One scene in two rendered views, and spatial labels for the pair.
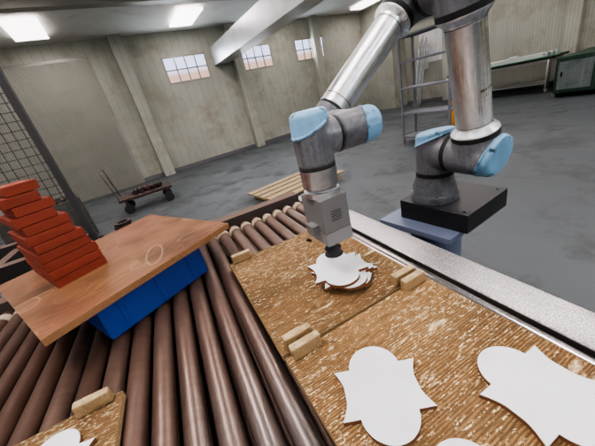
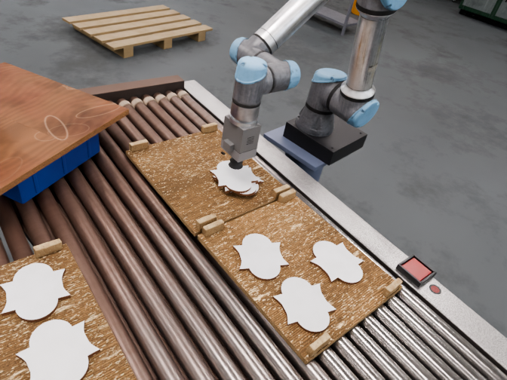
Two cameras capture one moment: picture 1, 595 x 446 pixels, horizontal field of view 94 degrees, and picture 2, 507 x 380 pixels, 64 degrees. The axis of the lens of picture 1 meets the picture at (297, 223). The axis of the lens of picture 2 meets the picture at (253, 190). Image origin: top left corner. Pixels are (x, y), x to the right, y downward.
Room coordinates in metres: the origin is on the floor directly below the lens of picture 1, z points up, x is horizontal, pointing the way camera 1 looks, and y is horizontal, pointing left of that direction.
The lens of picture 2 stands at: (-0.34, 0.27, 1.70)
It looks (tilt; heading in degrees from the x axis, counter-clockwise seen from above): 39 degrees down; 335
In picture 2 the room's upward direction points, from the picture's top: 12 degrees clockwise
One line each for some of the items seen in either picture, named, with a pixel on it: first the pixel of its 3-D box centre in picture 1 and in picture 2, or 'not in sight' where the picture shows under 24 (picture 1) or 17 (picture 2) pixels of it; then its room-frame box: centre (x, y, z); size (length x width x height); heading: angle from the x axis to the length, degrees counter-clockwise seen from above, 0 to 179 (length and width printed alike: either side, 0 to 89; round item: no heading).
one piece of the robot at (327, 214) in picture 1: (320, 213); (237, 135); (0.56, -0.05, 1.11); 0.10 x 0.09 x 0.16; 112
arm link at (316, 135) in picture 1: (312, 139); (250, 81); (0.56, -0.07, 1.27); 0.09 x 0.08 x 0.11; 112
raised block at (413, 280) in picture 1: (413, 280); (287, 195); (0.47, -0.21, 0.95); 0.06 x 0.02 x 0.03; 112
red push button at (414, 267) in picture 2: not in sight; (416, 270); (0.16, -0.48, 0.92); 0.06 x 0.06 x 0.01; 20
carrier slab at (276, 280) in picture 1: (310, 271); (207, 173); (0.63, 0.00, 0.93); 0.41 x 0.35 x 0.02; 21
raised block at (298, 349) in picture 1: (305, 344); (213, 228); (0.37, 0.04, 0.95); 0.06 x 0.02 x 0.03; 112
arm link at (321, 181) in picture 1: (318, 178); (244, 108); (0.56, -0.06, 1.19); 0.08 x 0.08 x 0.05
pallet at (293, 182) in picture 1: (296, 185); (141, 29); (4.36, -0.13, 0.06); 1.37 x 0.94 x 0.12; 120
